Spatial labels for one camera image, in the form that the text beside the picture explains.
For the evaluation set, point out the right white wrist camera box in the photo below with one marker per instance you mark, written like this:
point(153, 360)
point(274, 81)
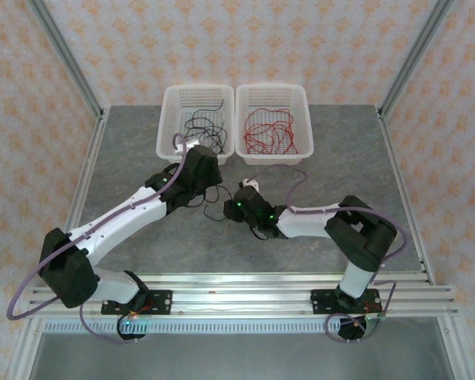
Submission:
point(250, 184)

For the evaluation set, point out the aluminium cross rail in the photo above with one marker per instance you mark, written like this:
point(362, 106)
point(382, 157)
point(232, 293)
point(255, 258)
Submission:
point(241, 301)

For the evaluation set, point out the white plastic mesh basket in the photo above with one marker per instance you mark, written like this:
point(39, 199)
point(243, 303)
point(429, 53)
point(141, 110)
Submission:
point(174, 107)
point(301, 99)

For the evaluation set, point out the grey metal sheet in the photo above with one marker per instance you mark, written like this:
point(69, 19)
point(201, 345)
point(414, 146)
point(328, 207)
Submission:
point(241, 356)

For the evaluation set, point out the aluminium frame post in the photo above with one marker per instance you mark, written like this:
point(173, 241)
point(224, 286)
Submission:
point(64, 51)
point(416, 51)

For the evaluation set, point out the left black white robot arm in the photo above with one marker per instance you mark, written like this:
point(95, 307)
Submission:
point(115, 225)

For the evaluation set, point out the aluminium table side rail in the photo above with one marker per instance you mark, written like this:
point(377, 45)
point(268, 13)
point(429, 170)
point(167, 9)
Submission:
point(91, 158)
point(388, 138)

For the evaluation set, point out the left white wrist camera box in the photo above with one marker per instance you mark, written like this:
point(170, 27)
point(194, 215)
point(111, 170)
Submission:
point(188, 144)

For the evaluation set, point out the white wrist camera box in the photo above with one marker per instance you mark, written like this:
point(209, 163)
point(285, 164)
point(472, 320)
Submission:
point(250, 184)
point(188, 144)

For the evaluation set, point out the aluminium frame leg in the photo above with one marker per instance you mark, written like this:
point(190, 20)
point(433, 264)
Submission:
point(23, 352)
point(453, 348)

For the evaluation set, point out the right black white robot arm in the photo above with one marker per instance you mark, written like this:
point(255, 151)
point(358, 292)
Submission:
point(305, 221)

